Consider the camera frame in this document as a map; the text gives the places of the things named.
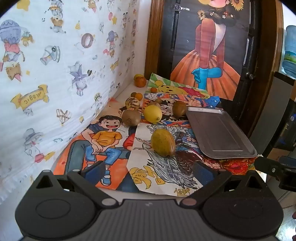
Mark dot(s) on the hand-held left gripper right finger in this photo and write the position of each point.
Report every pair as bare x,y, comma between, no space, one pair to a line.
203,171

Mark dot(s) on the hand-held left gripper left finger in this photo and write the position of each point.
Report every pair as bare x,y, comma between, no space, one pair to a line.
94,171

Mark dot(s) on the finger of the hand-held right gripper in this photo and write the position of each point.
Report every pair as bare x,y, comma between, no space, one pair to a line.
266,165

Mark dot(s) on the metal tray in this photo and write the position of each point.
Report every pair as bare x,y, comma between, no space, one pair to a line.
219,134

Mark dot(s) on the yellow-green mango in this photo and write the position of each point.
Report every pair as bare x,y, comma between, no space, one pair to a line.
163,142

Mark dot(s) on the brown kiwi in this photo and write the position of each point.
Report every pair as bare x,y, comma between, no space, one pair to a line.
131,117
179,109

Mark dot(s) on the yellow lemon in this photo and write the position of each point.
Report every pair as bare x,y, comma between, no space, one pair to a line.
152,114

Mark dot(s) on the striped pepino melon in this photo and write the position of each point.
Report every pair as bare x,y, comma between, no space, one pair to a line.
132,103

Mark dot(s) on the small brown round fruit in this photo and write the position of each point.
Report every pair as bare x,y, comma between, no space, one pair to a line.
153,104
158,100
133,94

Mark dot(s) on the small orange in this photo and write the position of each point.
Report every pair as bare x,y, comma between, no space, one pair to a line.
139,96
153,90

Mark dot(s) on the boy cartoon drawing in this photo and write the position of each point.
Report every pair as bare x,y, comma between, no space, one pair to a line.
108,139

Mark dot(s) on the grey cabinet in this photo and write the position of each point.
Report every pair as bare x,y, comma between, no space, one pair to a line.
275,104

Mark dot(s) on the yellow bear drawing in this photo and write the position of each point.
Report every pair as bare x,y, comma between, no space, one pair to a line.
168,88

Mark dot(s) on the door knob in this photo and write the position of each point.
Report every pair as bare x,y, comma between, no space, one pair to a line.
249,75

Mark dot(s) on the reddish-brown round fruit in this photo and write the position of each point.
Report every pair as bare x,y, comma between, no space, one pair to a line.
140,82

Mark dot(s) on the yellow round fruit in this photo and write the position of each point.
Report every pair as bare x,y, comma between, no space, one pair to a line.
138,75

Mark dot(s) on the printed white cloth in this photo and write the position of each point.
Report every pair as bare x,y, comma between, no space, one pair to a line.
57,69

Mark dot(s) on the blue water bottle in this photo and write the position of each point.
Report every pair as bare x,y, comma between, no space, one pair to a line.
290,51

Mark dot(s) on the dark door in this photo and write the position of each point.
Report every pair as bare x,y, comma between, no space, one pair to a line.
166,34

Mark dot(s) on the wall poster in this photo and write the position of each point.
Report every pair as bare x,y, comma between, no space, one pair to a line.
208,46

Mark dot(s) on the wooden door frame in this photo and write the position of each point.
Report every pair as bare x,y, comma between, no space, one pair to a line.
152,34

